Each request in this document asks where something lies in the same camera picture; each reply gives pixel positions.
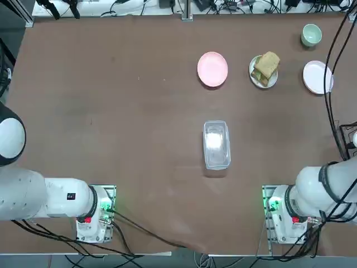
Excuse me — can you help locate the brown bread slice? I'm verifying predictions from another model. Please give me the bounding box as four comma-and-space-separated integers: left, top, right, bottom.
250, 68, 276, 87
255, 51, 281, 79

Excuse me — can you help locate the clear plastic container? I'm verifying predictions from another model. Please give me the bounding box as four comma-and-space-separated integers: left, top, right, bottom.
202, 119, 232, 171

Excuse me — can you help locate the pale green bowl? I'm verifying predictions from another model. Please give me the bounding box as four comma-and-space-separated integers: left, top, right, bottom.
300, 23, 323, 47

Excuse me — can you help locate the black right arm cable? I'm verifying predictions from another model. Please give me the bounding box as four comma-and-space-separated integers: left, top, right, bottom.
323, 0, 357, 162

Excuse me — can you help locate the black cable on table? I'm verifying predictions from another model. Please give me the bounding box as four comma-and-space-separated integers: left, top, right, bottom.
111, 209, 188, 249

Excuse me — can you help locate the black wire rack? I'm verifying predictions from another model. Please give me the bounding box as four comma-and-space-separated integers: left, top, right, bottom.
339, 121, 357, 160

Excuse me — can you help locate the black electronic device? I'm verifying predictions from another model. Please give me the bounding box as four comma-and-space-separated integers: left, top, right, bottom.
194, 0, 217, 12

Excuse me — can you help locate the pink round plate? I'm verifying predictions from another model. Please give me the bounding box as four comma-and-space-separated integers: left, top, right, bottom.
196, 51, 229, 87

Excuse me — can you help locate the white round plate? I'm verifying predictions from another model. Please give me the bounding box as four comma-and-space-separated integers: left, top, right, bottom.
302, 60, 334, 95
249, 55, 279, 89

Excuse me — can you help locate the aluminium camera post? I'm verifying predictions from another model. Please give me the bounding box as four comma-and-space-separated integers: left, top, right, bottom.
181, 0, 194, 22

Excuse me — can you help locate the green lettuce leaf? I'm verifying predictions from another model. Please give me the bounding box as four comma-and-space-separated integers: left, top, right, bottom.
252, 57, 266, 80

